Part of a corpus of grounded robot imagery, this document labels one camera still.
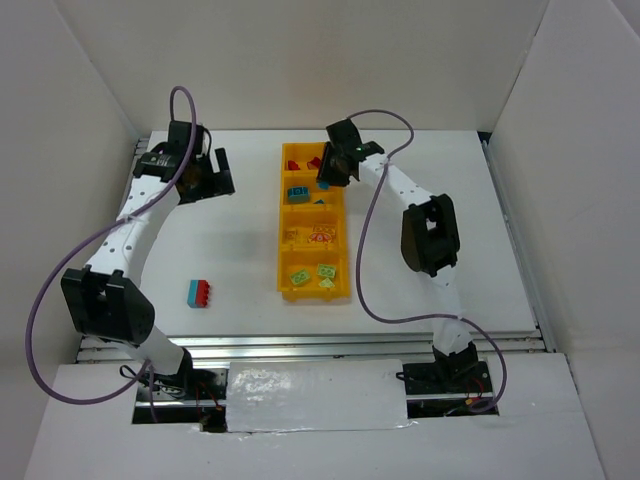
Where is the red curved lego brick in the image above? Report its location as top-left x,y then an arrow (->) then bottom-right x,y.
306,157 -> 322,170

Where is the teal rounded lego brick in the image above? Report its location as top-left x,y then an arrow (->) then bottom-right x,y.
286,186 -> 311,204

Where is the yellow round orange-print lego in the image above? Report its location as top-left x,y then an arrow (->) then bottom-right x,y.
307,232 -> 333,244

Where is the lime green lego brick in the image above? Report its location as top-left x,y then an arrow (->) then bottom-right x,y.
316,264 -> 337,279

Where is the red studded lego brick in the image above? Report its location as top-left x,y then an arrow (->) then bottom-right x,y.
195,280 -> 211,308

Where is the teal rectangular lego brick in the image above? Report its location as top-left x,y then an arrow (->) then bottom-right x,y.
187,279 -> 199,308

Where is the pale green lego brick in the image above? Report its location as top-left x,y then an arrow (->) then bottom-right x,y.
319,278 -> 335,289

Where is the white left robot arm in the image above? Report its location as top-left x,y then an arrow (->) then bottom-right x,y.
61,120 -> 235,397

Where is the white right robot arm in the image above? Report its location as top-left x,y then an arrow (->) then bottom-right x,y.
316,118 -> 478,386

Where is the yellow divided plastic bin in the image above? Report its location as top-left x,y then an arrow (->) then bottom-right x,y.
277,142 -> 351,302

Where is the lime green lego in bin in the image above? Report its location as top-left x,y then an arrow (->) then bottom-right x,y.
289,269 -> 312,287

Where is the white foil covered panel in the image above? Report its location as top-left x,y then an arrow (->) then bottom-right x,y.
226,359 -> 410,433

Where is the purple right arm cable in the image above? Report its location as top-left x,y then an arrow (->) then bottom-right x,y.
349,109 -> 508,415

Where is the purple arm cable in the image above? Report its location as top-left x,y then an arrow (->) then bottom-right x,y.
24,85 -> 196,424
349,109 -> 508,415

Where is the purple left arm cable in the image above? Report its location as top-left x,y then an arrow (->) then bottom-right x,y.
24,85 -> 196,424

